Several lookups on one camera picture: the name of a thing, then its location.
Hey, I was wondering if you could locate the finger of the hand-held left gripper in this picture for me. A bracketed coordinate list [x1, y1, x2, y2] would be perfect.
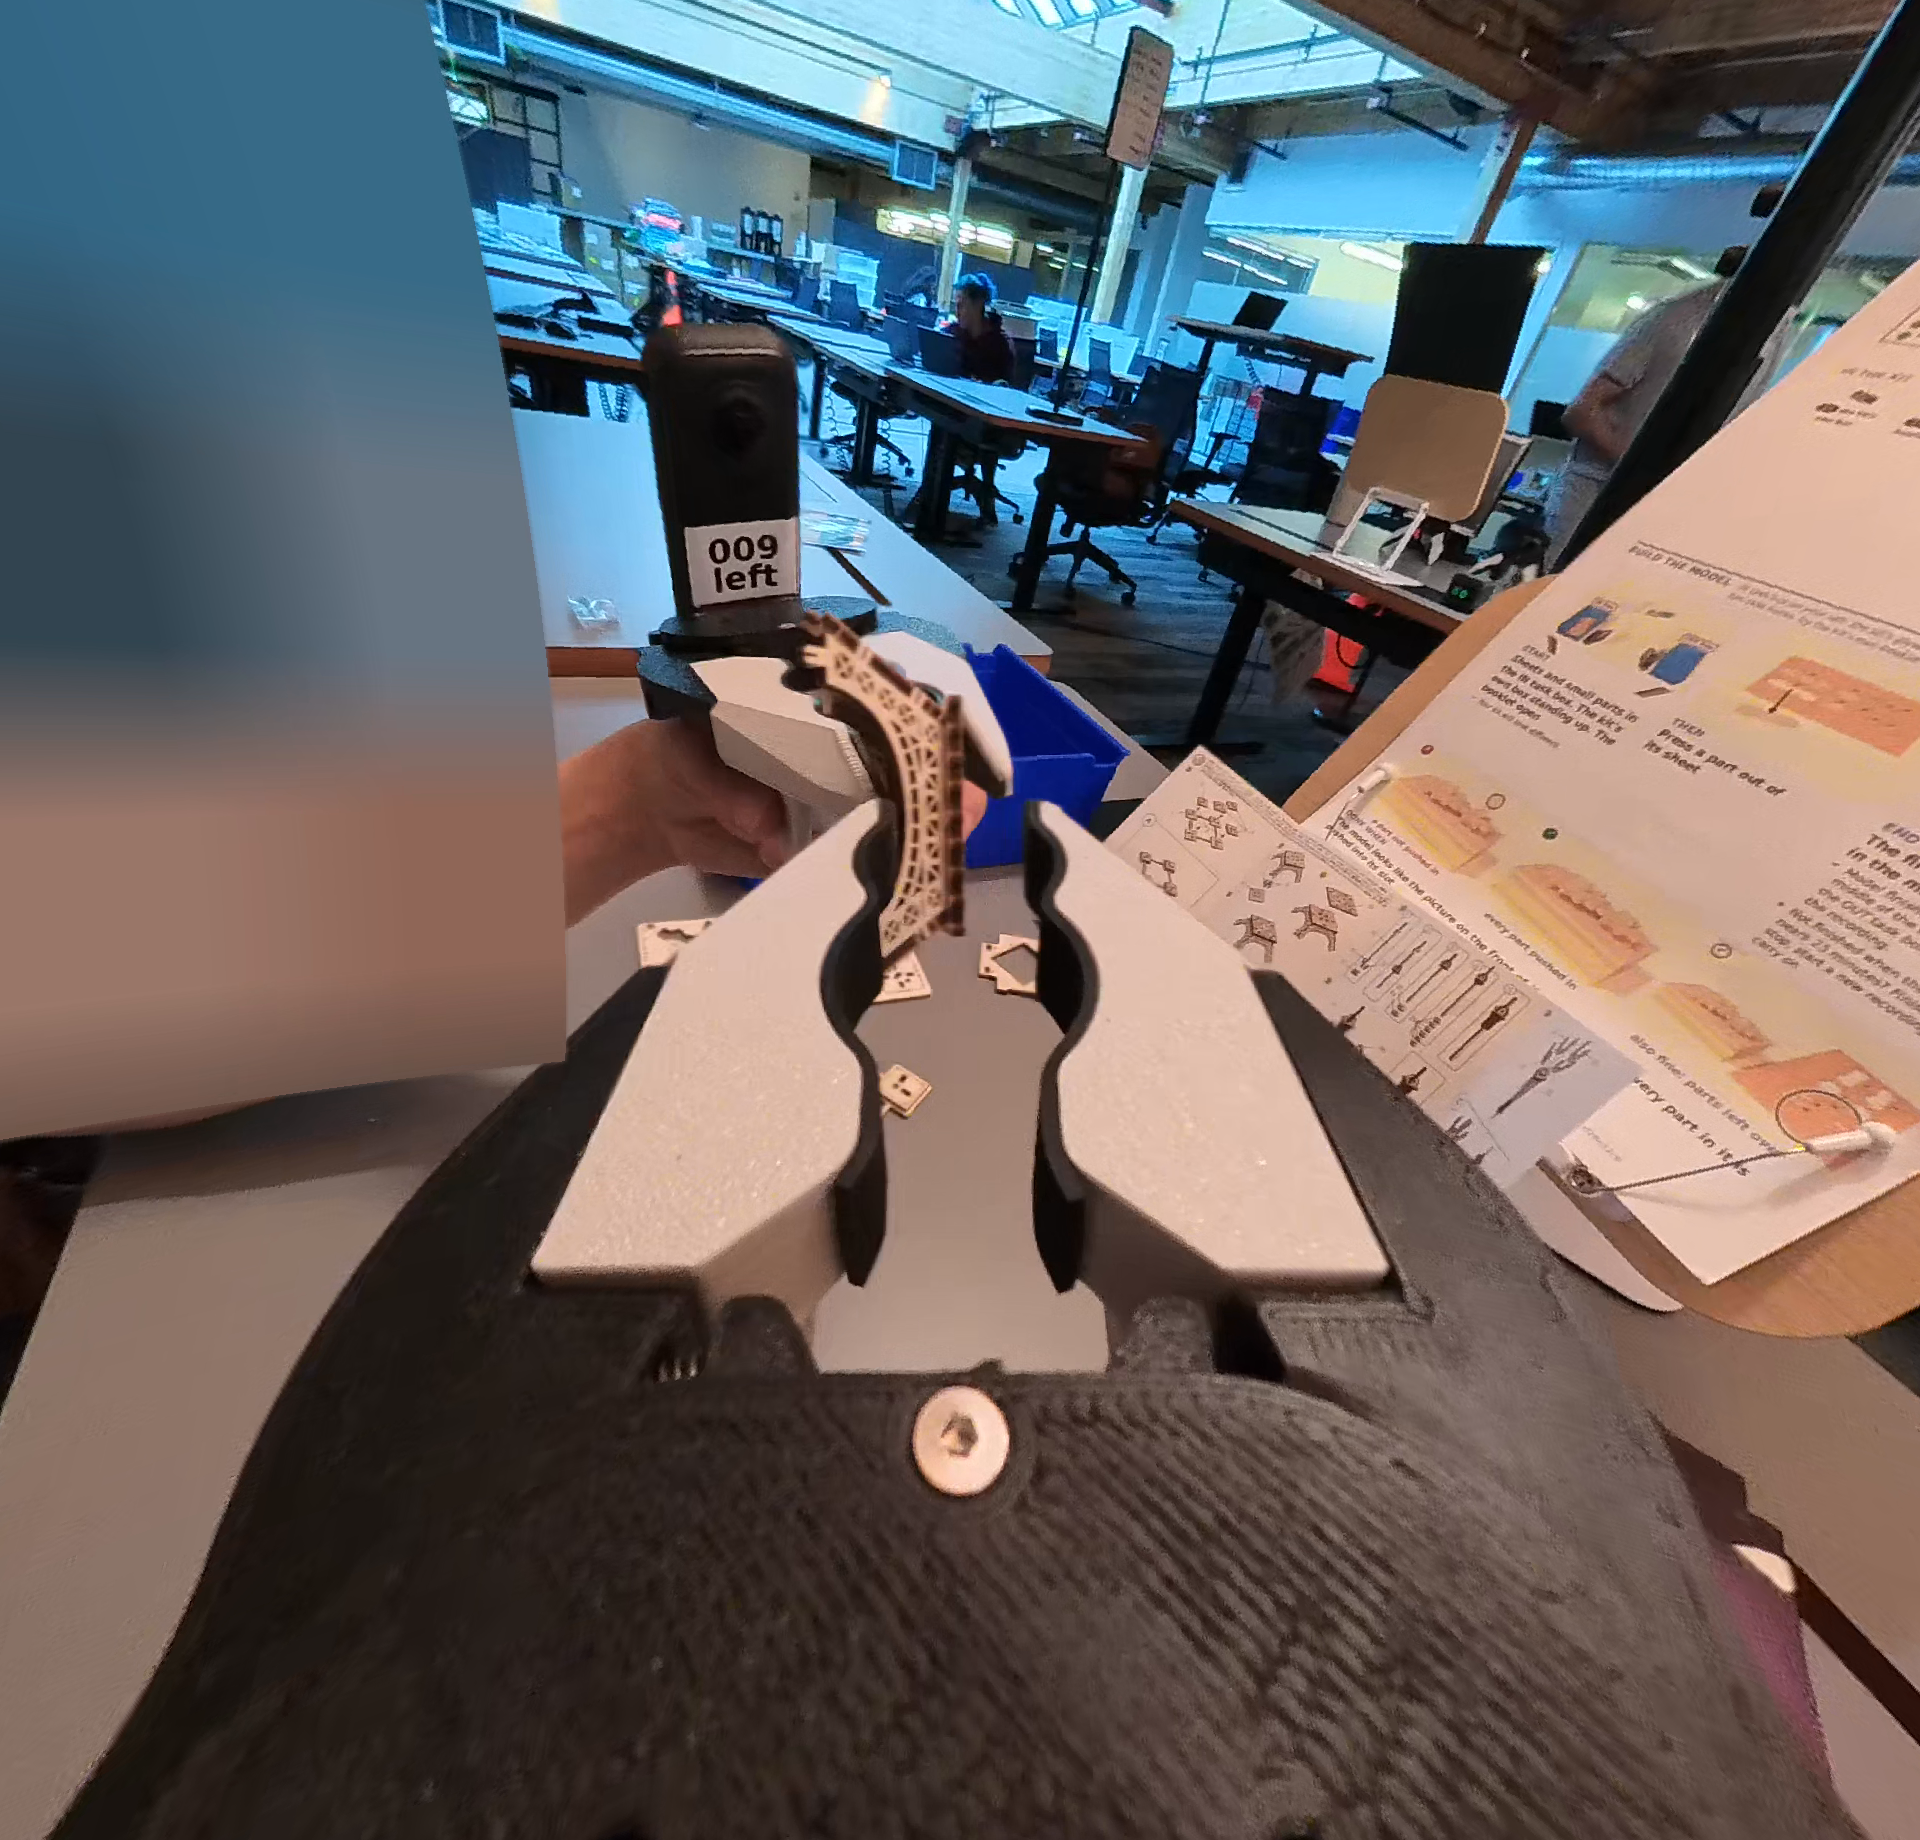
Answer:
[870, 631, 1017, 801]
[705, 656, 888, 854]

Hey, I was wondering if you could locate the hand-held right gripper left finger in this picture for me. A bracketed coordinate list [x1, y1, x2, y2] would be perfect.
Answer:
[532, 796, 894, 1332]

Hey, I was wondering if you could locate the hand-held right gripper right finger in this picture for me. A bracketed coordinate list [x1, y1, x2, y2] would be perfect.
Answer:
[1023, 806, 1393, 1332]

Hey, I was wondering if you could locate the wooden lattice tower base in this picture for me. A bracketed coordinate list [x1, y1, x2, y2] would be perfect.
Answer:
[779, 612, 968, 959]

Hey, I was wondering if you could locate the white desk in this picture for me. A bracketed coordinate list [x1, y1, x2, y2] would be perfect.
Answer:
[510, 407, 1051, 678]

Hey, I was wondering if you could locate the person's left hand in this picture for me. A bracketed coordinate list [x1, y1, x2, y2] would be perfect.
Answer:
[561, 722, 797, 927]

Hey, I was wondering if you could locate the blue plastic bin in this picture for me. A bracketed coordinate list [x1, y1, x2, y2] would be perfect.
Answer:
[960, 644, 1130, 870]

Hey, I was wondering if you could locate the folded assembly instruction sheet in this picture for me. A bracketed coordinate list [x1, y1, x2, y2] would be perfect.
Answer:
[1107, 744, 1644, 1168]

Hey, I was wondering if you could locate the black office chair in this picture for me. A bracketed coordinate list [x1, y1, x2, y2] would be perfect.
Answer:
[1034, 362, 1209, 612]

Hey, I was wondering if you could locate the beige board on stand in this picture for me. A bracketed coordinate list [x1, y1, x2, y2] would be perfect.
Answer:
[1326, 374, 1512, 584]

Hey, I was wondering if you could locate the hanging ceiling sign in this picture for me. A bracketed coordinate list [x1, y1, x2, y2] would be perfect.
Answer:
[1105, 26, 1177, 169]

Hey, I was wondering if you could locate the black panel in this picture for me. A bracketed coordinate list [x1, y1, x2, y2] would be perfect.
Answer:
[1387, 241, 1548, 403]

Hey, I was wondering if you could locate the illustrated instruction poster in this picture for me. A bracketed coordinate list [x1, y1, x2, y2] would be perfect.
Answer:
[1319, 257, 1920, 1278]

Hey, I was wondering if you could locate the black stand pole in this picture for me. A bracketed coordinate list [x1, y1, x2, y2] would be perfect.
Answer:
[1552, 70, 1920, 568]

